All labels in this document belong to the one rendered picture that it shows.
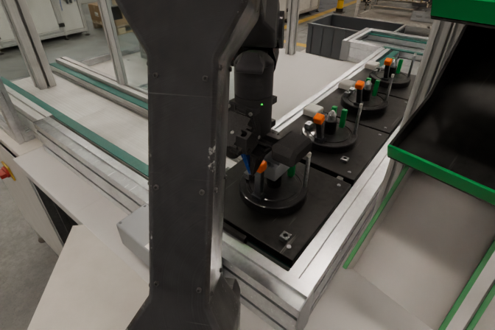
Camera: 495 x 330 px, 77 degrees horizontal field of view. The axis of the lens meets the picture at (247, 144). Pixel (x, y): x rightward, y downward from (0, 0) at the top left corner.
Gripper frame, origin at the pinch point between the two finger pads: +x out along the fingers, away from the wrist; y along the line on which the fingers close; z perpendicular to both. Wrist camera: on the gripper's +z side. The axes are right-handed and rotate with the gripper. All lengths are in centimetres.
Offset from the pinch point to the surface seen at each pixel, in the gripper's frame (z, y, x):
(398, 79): -80, 3, 11
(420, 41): -151, -5, 15
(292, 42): -114, -60, 17
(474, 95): -11.5, 26.0, -15.0
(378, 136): -41.6, 10.1, 12.6
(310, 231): -2.4, 11.4, 12.5
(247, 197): -0.7, -1.7, 10.6
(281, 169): -6.3, 2.2, 5.3
